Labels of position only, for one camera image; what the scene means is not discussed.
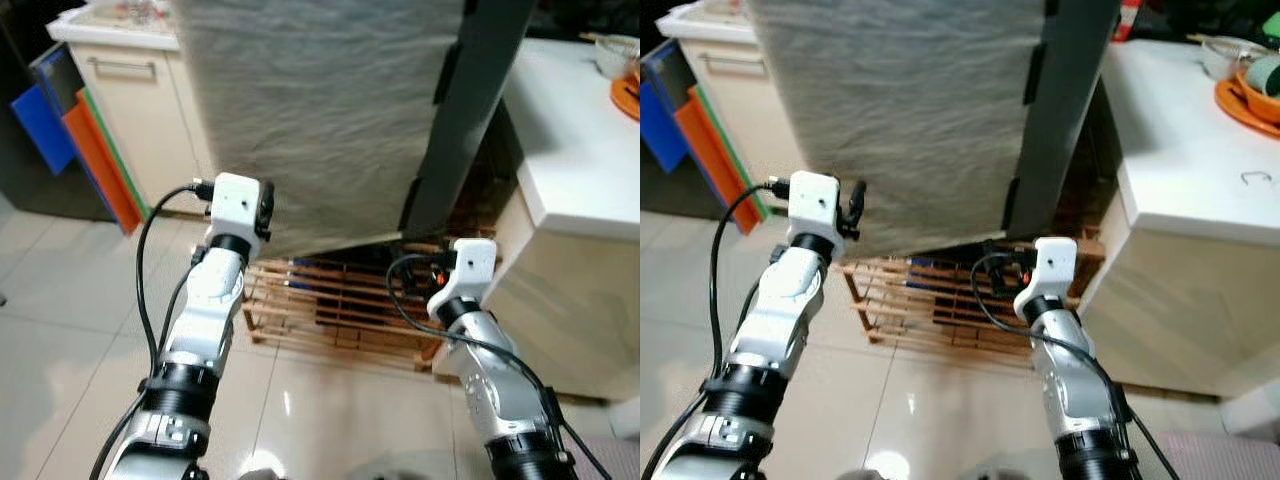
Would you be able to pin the green bowl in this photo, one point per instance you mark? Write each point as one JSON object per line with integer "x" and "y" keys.
{"x": 1265, "y": 75}

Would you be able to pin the white bowl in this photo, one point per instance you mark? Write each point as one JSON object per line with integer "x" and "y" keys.
{"x": 618, "y": 58}
{"x": 1225, "y": 60}

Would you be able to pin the dark grey fridge door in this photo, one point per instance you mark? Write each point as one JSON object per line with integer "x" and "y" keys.
{"x": 900, "y": 120}
{"x": 320, "y": 120}

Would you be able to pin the red white can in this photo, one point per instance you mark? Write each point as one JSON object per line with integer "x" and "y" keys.
{"x": 1127, "y": 20}

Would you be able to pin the beige cabinet white counter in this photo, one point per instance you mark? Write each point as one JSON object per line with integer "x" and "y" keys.
{"x": 150, "y": 110}
{"x": 730, "y": 85}

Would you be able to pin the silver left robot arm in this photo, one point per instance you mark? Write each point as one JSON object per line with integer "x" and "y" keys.
{"x": 205, "y": 310}
{"x": 785, "y": 310}

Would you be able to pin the grey floor mat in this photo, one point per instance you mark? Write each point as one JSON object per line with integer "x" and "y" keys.
{"x": 620, "y": 460}
{"x": 1220, "y": 455}

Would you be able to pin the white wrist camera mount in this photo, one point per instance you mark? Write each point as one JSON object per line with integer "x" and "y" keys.
{"x": 812, "y": 200}
{"x": 235, "y": 200}
{"x": 1052, "y": 262}
{"x": 470, "y": 265}

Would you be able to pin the orange board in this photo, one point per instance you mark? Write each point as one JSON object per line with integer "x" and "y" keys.
{"x": 100, "y": 160}
{"x": 715, "y": 150}

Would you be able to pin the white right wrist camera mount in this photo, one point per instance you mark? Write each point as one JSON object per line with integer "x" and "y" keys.
{"x": 1052, "y": 262}
{"x": 470, "y": 265}

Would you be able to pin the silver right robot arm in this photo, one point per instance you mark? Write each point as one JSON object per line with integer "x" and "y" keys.
{"x": 490, "y": 380}
{"x": 1075, "y": 380}

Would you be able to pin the orange plate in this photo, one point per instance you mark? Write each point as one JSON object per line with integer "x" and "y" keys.
{"x": 1240, "y": 110}
{"x": 628, "y": 100}

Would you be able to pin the wooden bottle rack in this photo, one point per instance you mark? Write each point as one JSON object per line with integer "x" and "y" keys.
{"x": 930, "y": 310}
{"x": 330, "y": 310}

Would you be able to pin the white counter unit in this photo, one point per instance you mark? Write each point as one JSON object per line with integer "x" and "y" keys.
{"x": 1180, "y": 150}
{"x": 570, "y": 150}

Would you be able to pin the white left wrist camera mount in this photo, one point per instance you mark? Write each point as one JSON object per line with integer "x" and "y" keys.
{"x": 812, "y": 200}
{"x": 235, "y": 200}

